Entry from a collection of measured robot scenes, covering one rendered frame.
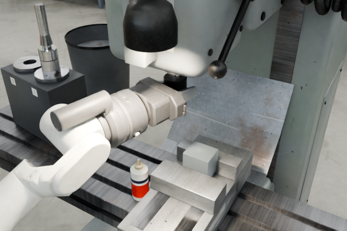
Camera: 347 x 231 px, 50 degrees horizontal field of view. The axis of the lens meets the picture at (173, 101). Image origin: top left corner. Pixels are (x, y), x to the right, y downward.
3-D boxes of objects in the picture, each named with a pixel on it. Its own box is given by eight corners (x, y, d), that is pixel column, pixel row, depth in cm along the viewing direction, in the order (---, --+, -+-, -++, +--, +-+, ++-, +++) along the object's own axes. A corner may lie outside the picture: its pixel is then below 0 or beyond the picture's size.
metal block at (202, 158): (206, 184, 79) (208, 162, 76) (182, 174, 82) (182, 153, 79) (217, 170, 83) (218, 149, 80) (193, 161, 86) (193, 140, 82)
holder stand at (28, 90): (59, 151, 102) (46, 87, 92) (13, 123, 113) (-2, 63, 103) (92, 130, 110) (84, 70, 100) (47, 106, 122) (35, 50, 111)
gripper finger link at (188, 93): (193, 96, 77) (171, 107, 73) (193, 82, 75) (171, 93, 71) (199, 99, 76) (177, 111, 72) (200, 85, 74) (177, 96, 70)
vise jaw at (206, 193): (213, 215, 73) (215, 201, 71) (150, 188, 80) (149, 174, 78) (225, 196, 78) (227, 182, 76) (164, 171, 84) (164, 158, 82)
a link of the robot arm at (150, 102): (187, 87, 67) (136, 112, 60) (186, 130, 72) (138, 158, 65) (142, 65, 75) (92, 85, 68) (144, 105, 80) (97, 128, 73)
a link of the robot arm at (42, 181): (117, 151, 62) (56, 213, 59) (87, 124, 67) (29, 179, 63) (102, 133, 57) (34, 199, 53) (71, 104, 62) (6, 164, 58)
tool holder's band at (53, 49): (54, 46, 99) (53, 42, 98) (59, 52, 95) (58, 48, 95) (36, 49, 97) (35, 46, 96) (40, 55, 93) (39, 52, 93)
